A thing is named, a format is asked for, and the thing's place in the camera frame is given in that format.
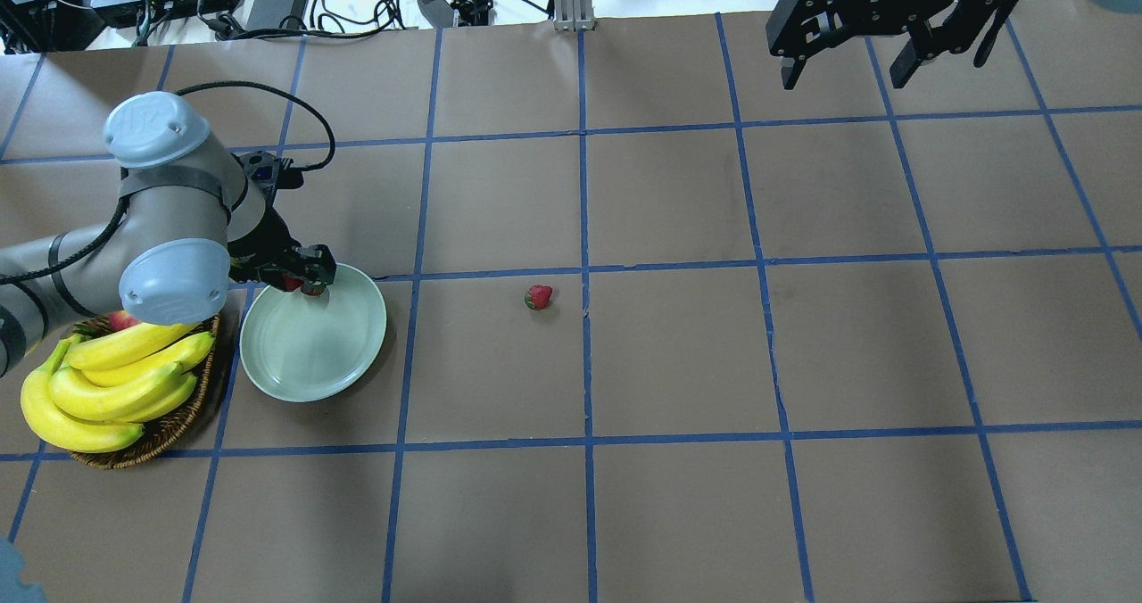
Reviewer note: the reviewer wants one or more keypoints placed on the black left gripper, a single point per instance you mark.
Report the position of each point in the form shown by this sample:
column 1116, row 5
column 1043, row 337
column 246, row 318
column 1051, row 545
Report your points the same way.
column 260, row 248

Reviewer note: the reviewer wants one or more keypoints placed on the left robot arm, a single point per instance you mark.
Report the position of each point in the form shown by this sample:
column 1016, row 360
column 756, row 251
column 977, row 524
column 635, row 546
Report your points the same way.
column 191, row 218

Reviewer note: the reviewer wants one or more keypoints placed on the light green plate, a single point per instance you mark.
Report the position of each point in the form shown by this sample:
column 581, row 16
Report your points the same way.
column 304, row 348

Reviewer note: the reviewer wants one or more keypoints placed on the red yellow apple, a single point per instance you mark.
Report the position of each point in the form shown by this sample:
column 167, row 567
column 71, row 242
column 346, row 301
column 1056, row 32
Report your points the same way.
column 121, row 320

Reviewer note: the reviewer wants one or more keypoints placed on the woven wicker basket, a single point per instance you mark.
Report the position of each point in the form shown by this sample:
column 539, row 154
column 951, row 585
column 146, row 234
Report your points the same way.
column 164, row 433

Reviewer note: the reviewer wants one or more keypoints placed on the yellow banana bunch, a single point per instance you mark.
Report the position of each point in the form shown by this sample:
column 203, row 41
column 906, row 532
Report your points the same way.
column 97, row 387

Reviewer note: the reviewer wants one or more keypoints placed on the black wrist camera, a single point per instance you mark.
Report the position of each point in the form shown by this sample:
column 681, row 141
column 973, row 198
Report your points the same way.
column 270, row 173

